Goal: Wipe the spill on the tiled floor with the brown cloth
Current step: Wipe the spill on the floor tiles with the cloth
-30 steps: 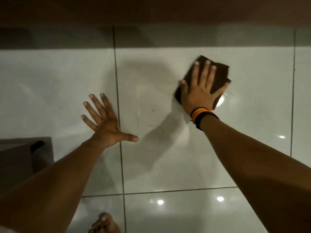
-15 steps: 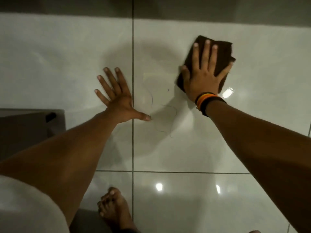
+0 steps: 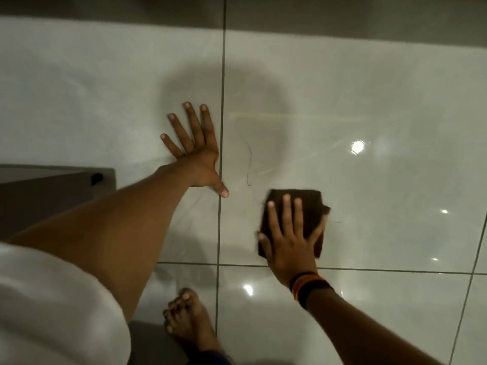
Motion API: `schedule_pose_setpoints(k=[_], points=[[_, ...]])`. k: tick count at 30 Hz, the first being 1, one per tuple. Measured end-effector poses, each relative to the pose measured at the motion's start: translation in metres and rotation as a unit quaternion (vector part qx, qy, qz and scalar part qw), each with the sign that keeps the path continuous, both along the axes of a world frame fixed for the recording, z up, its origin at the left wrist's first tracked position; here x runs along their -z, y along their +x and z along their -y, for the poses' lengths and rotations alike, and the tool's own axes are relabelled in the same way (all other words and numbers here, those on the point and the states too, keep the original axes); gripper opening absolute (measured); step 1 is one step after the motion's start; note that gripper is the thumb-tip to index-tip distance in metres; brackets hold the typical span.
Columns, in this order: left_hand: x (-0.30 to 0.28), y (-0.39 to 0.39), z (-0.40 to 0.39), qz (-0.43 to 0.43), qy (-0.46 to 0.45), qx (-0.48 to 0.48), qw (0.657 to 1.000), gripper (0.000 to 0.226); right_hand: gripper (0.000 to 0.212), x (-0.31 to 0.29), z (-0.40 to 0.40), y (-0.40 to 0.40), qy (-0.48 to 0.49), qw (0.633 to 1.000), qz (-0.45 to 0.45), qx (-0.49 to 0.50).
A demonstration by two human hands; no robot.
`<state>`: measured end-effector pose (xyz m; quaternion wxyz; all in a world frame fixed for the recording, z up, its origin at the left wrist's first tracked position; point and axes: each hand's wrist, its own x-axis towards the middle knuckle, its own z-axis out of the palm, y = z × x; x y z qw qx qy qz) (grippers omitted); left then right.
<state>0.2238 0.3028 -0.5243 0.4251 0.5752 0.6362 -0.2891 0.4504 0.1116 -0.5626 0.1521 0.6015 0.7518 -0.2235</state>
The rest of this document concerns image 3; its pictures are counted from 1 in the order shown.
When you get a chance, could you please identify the brown scouring pad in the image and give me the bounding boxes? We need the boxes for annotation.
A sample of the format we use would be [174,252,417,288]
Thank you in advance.
[257,189,332,260]

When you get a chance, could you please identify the person's right hand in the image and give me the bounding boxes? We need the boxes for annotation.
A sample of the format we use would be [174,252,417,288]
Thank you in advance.
[257,194,328,288]

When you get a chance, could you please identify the dark blue trouser leg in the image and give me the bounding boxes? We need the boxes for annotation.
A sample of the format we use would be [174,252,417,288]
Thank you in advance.
[190,350,233,365]

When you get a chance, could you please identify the black wristband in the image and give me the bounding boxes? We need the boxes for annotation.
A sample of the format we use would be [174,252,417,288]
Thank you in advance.
[296,280,336,311]

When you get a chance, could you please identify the person's right forearm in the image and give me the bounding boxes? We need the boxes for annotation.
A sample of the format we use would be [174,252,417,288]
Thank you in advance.
[305,288,446,365]

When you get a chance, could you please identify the grey cabinet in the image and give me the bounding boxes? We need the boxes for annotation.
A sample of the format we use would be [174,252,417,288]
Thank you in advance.
[0,164,116,241]

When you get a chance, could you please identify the person's left hand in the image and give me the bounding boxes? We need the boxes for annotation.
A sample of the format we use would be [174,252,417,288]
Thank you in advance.
[160,102,230,198]

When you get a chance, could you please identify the person's left forearm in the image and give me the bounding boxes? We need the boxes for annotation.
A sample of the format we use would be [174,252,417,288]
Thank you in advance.
[6,162,192,324]

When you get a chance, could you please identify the orange striped bracelet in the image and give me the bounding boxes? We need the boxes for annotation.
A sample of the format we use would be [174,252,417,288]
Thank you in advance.
[289,271,328,298]

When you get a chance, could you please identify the person's bare foot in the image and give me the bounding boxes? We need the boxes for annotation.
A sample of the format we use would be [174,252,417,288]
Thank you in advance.
[162,287,230,365]

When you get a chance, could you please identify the white shirt sleeve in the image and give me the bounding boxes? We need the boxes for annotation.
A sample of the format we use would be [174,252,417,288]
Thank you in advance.
[0,242,132,365]

